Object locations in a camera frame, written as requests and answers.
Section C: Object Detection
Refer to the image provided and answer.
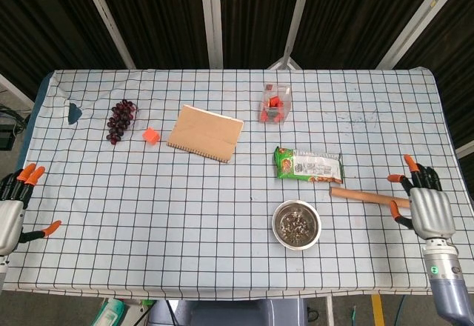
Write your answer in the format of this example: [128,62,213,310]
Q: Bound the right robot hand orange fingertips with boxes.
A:
[387,154,456,241]

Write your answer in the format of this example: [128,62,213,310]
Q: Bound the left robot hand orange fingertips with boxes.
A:
[0,162,62,256]

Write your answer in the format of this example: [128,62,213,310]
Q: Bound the wooden rolling pin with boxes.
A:
[329,187,411,209]

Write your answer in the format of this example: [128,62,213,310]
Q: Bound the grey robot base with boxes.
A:
[147,299,308,326]

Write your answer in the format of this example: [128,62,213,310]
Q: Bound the brown and white mixed grains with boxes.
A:
[280,210,313,239]

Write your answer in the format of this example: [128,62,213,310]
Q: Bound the stainless steel bowl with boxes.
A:
[272,199,322,249]

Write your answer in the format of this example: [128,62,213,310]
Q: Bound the black floor equipment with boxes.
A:
[0,107,30,151]

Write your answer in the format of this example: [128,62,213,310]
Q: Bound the dark teal patch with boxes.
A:
[67,102,84,125]

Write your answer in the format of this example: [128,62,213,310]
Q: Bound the green snack bag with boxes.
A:
[273,146,345,185]

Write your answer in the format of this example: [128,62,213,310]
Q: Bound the green plastic package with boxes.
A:
[91,298,129,326]

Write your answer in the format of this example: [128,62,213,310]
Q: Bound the purple grape bunch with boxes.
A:
[106,99,140,144]

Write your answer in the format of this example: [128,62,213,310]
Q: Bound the orange cube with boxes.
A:
[142,127,161,144]

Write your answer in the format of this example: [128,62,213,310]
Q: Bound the checked white tablecloth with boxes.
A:
[1,67,474,302]

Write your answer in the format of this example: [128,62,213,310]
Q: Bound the clear plastic box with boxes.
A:
[258,83,292,124]

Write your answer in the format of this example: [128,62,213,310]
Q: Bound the red toy pieces pile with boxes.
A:
[260,96,284,122]

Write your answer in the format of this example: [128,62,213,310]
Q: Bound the brown spiral notebook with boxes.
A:
[166,104,245,164]

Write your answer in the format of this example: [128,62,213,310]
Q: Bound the white metal frame beam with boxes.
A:
[454,141,474,159]
[0,73,35,110]

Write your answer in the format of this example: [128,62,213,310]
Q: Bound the white metal frame post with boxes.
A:
[198,0,224,70]
[375,0,471,70]
[268,0,316,70]
[77,0,137,70]

